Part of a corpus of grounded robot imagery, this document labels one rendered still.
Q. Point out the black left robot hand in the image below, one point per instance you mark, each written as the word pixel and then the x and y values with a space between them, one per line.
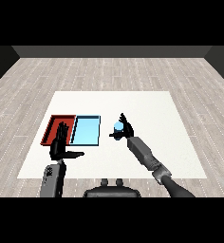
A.
pixel 58 148

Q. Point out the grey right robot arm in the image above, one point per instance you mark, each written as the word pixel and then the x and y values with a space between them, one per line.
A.
pixel 152 164

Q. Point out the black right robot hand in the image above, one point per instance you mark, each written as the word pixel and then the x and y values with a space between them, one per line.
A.
pixel 127 129

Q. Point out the dark grey robot body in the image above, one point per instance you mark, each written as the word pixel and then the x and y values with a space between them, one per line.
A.
pixel 112 190

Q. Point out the shallow light blue open box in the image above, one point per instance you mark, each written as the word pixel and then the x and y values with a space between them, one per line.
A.
pixel 86 130

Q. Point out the shallow red open box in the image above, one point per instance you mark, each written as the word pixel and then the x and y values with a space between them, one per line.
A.
pixel 53 131

